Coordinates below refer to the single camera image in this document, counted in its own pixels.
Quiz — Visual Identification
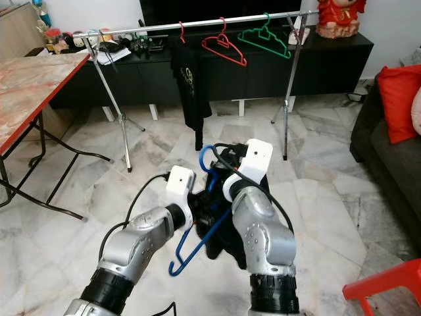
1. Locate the blue plastic hanger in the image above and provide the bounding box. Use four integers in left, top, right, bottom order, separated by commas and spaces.
169, 145, 231, 277

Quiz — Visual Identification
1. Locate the black garment neon green print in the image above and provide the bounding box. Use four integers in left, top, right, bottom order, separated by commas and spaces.
191, 148, 244, 267

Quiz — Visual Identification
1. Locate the green plastic hanger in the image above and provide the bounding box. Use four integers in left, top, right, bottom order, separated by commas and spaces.
238, 13, 292, 60

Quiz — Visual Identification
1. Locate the black fonemax print shirt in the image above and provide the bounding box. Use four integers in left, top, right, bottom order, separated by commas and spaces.
171, 36, 213, 151

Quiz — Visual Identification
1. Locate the silver metal clothes rack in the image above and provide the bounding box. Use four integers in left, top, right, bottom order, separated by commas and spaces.
76, 10, 321, 174

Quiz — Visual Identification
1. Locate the black TV console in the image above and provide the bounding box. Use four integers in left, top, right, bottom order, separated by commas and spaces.
39, 30, 374, 119

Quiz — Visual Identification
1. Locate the black flat television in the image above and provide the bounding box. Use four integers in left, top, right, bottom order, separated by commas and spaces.
139, 0, 303, 27

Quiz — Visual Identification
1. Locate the dark grey fabric sofa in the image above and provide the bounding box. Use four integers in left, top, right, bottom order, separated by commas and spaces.
350, 69, 421, 218

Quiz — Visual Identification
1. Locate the red cushion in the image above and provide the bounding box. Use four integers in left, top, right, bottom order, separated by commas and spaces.
378, 65, 421, 144

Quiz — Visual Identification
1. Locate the red doll figurine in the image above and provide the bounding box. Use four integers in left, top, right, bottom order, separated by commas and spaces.
317, 0, 368, 39

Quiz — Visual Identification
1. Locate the pink cat face pillow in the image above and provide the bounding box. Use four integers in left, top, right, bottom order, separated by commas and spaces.
411, 86, 421, 136

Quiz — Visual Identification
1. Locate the red plastic stool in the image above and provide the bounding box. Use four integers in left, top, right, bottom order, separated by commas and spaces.
342, 259, 421, 316

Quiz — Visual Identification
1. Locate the beige wooden cabinet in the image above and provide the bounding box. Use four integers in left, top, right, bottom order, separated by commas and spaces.
0, 3, 43, 60

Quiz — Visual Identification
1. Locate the gold blue trophy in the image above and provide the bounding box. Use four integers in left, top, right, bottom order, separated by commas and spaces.
33, 0, 50, 30

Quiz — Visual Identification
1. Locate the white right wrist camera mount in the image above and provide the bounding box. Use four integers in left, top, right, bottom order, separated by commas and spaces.
240, 138, 274, 182

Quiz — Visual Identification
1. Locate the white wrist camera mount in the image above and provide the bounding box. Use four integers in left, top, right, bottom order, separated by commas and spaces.
166, 165, 196, 210
240, 138, 274, 182

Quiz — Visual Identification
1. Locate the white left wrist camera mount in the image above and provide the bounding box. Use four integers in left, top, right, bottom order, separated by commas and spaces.
166, 165, 196, 210

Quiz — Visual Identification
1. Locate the black wire hanger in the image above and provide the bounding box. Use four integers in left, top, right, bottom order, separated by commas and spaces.
99, 33, 124, 72

